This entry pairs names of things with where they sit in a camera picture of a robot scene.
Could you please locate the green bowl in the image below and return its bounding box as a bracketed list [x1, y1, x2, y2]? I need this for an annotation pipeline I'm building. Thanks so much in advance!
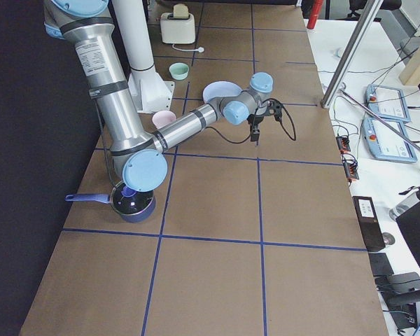
[169, 62, 190, 81]

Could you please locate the near teach pendant tablet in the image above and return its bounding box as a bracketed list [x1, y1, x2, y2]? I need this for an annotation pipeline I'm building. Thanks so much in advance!
[362, 117, 417, 163]

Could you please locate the red cylinder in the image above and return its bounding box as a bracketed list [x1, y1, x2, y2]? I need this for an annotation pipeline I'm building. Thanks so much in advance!
[307, 0, 324, 30]

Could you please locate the pink bowl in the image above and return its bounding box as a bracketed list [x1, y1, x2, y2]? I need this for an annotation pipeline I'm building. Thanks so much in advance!
[152, 111, 176, 129]

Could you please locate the grabber stick green handle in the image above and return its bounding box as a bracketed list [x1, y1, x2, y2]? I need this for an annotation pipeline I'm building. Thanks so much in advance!
[339, 89, 420, 152]

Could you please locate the cream toaster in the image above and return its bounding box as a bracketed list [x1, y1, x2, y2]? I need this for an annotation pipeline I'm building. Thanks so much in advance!
[160, 13, 196, 44]

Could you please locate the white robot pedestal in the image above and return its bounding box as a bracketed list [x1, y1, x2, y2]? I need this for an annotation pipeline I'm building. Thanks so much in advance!
[112, 0, 174, 113]

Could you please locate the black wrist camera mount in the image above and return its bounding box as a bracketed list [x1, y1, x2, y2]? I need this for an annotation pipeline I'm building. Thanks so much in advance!
[262, 98, 283, 122]

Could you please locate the toast slice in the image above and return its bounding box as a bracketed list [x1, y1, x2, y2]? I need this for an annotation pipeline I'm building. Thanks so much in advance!
[173, 3, 190, 20]

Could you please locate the white toaster cable with plug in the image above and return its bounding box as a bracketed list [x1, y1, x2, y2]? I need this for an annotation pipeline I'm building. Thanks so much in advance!
[171, 43, 206, 54]

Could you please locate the aluminium frame post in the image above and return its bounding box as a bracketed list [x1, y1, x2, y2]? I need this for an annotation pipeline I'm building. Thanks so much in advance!
[321, 0, 383, 109]

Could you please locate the dark blue saucepan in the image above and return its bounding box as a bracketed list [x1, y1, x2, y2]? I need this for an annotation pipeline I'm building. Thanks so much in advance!
[64, 181, 156, 223]

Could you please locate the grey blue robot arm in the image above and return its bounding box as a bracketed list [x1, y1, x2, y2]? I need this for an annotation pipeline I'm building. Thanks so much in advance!
[43, 1, 273, 192]

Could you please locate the black box with label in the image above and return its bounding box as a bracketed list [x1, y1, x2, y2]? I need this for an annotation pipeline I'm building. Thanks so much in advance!
[352, 196, 385, 252]

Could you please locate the orange black connector block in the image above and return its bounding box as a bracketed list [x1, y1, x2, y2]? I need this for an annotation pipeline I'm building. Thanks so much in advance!
[336, 135, 351, 153]

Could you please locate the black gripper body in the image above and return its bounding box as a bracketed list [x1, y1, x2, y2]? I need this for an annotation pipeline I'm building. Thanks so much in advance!
[247, 114, 265, 130]

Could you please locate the far teach pendant tablet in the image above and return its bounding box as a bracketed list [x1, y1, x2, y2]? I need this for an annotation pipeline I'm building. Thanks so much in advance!
[365, 84, 411, 123]

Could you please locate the teach pendant tablet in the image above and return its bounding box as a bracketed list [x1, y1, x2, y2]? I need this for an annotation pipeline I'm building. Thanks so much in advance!
[362, 117, 417, 163]
[365, 84, 411, 123]

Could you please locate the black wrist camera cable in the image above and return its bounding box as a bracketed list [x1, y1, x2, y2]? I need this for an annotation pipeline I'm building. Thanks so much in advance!
[206, 98, 297, 144]

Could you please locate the blue plate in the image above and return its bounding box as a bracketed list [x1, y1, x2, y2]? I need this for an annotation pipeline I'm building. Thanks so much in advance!
[202, 80, 242, 103]

